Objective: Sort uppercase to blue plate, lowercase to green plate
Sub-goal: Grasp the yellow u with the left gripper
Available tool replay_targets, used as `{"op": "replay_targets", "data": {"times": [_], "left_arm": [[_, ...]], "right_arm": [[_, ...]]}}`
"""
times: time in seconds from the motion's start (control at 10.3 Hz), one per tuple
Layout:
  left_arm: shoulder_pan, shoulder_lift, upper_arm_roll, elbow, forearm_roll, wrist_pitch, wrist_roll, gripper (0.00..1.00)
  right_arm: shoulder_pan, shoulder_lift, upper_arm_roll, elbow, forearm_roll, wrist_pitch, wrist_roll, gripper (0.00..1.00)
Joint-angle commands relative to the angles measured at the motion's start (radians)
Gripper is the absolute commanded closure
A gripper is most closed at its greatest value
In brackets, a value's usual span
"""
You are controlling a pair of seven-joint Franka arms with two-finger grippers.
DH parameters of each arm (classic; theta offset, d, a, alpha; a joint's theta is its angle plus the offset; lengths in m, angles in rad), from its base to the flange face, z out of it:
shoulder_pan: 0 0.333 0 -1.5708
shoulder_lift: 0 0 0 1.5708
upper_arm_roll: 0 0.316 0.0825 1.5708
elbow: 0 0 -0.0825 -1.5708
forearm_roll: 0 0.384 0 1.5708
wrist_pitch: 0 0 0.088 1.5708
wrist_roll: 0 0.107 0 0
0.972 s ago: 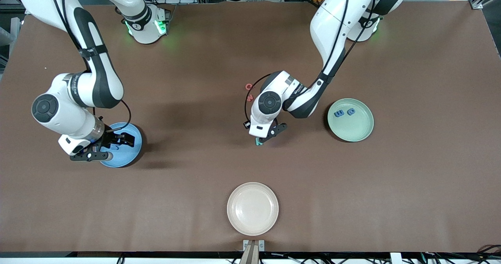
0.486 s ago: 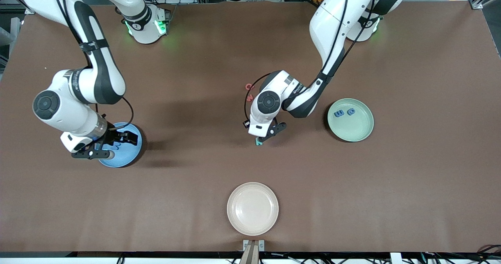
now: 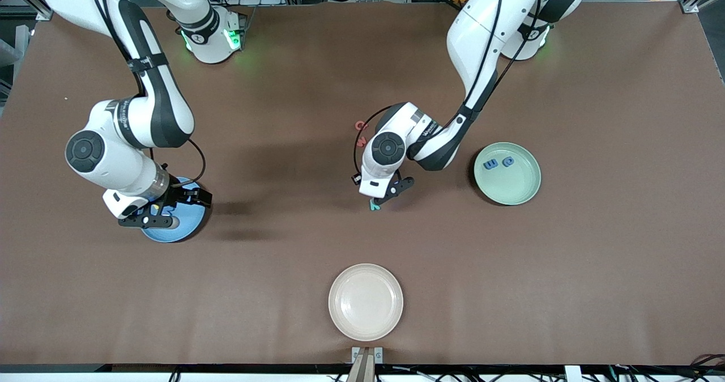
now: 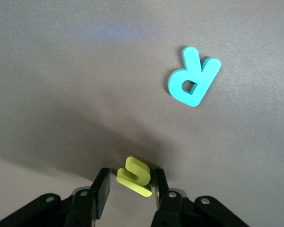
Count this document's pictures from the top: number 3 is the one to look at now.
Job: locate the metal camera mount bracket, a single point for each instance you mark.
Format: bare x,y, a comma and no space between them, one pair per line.
367,365

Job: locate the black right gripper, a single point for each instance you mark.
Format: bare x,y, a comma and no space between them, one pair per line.
180,194

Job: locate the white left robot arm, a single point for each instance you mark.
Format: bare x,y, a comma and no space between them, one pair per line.
487,30

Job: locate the blue plate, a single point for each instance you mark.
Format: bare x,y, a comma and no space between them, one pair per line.
187,226

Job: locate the green plate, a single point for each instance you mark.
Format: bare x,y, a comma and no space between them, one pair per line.
507,186

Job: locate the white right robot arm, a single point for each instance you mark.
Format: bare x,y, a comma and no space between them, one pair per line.
158,110

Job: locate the blue foam lowercase a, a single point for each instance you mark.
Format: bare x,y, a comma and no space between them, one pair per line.
511,164

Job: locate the beige plate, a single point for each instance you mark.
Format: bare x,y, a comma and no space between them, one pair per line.
366,302

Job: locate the blue foam lowercase m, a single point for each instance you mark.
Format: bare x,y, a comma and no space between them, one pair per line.
490,164

